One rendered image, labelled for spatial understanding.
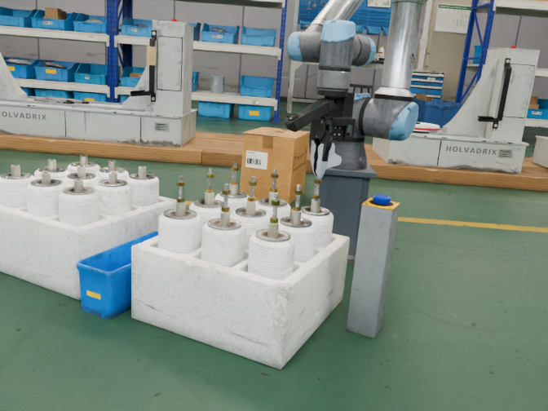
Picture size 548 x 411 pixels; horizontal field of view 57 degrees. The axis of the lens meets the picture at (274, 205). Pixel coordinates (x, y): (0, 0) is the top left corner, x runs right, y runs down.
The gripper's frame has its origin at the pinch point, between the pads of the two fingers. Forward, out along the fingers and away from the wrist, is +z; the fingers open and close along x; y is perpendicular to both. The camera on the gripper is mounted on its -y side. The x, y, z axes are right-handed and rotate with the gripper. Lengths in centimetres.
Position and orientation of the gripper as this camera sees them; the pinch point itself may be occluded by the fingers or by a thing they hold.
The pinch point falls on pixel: (315, 173)
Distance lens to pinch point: 124.2
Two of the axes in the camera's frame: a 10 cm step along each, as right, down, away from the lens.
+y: 9.3, -0.3, 3.8
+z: -0.7, 9.6, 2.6
